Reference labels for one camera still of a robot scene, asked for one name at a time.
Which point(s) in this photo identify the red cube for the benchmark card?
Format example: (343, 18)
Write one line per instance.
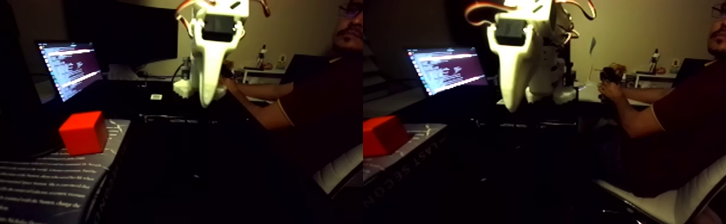
(83, 134)

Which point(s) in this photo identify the dark leader arm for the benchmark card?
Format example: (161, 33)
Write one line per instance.
(610, 74)

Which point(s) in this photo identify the person's left hand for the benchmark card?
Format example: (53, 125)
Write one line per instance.
(611, 92)

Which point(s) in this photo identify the small white tag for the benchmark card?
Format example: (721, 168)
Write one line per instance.
(156, 97)

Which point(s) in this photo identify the black box with white print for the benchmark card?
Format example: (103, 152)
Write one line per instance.
(175, 118)

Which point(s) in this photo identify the white paper sheets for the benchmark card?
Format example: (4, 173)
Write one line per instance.
(124, 72)

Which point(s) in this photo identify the black widescreen monitor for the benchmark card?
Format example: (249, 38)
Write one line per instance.
(125, 34)

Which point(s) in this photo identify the open laptop with lit screen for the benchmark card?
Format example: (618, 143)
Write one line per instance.
(70, 69)

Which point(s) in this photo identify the black book with white text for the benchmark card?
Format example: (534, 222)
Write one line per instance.
(25, 187)

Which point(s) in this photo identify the white office chair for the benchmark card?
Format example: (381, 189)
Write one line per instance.
(669, 206)

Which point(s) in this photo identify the person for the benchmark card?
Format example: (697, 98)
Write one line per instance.
(707, 112)

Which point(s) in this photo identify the small picture frame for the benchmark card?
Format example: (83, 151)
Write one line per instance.
(281, 62)

